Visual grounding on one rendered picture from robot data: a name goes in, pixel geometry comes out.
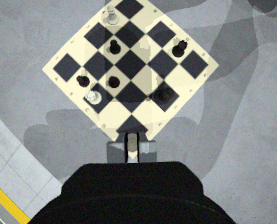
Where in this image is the cream and black chessboard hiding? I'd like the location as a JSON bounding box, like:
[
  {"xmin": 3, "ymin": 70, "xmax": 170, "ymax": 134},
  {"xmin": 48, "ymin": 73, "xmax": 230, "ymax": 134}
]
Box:
[{"xmin": 42, "ymin": 0, "xmax": 219, "ymax": 141}]

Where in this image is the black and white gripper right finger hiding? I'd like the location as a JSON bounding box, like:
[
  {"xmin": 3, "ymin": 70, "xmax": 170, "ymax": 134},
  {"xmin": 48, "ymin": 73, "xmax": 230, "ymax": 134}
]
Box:
[{"xmin": 137, "ymin": 132, "xmax": 157, "ymax": 163}]

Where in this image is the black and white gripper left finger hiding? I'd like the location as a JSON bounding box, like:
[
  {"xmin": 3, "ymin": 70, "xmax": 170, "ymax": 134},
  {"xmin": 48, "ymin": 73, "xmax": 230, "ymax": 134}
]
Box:
[{"xmin": 106, "ymin": 132, "xmax": 128, "ymax": 163}]

